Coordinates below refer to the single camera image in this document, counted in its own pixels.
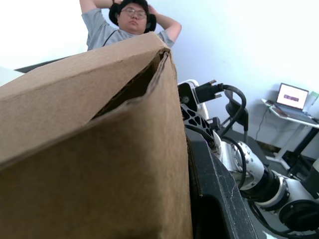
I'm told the thin black power cord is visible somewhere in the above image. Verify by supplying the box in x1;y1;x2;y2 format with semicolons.
255;106;269;141

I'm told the brown cardboard box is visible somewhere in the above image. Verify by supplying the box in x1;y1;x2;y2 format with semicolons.
0;32;195;239

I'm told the white standing desk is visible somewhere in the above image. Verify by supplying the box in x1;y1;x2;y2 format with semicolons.
261;98;319;170

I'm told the green box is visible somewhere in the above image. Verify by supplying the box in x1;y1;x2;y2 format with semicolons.
308;90;319;113

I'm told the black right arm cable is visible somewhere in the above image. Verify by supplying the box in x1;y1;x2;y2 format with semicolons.
195;79;250;192

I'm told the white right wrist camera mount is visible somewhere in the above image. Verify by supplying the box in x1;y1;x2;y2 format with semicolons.
177;79;210;120

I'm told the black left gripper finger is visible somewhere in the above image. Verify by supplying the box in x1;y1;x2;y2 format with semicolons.
185;135;258;239

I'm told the open laptop computer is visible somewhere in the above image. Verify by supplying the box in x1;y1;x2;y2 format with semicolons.
272;82;313;118

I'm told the man in grey shirt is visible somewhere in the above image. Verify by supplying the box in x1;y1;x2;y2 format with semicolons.
79;0;182;51

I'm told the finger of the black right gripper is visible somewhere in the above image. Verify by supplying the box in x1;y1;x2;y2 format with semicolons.
180;103;216;148

